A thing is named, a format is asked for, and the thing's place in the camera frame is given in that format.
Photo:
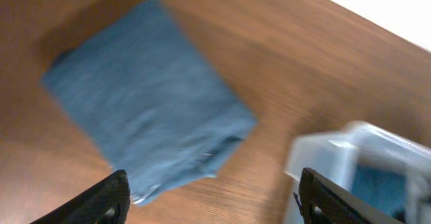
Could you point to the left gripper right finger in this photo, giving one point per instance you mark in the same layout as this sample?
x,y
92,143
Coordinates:
x,y
322,201

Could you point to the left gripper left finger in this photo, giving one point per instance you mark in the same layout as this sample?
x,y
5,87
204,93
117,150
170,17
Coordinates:
x,y
107,202

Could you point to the teal taped garment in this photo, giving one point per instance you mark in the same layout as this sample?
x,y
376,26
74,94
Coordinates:
x,y
381,189

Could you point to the dark blue jeans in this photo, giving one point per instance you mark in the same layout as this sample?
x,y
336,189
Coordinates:
x,y
151,102

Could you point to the clear plastic storage bin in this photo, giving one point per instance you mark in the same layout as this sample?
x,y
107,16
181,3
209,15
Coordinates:
x,y
336,155

